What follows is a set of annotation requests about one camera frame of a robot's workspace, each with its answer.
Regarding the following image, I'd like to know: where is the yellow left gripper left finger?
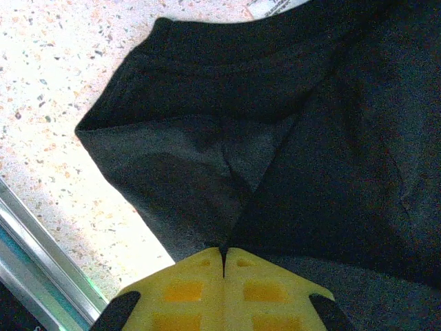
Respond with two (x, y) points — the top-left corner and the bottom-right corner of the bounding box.
(91, 246), (225, 331)

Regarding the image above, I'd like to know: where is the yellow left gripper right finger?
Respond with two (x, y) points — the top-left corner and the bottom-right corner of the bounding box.
(223, 247), (356, 331)

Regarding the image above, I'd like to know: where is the black t-shirt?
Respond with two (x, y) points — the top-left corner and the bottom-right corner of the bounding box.
(74, 0), (441, 331)

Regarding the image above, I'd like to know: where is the blue table edge trim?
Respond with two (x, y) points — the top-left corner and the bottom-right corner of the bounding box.
(0, 220), (90, 331)

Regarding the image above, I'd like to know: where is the aluminium table side rail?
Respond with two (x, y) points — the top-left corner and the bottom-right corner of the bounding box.
(0, 177), (107, 331)

